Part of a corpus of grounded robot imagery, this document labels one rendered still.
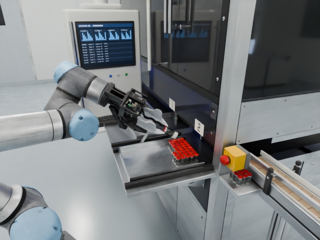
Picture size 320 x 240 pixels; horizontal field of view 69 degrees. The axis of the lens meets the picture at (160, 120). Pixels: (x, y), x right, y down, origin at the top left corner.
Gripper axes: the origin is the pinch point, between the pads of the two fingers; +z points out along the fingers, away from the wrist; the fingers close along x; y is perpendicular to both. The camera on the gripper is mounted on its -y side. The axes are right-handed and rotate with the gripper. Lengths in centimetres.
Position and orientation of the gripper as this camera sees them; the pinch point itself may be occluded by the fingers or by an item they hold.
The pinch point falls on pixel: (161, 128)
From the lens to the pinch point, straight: 73.2
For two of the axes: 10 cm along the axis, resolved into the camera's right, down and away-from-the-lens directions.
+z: 8.8, 4.8, 0.5
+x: 4.0, -7.8, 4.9
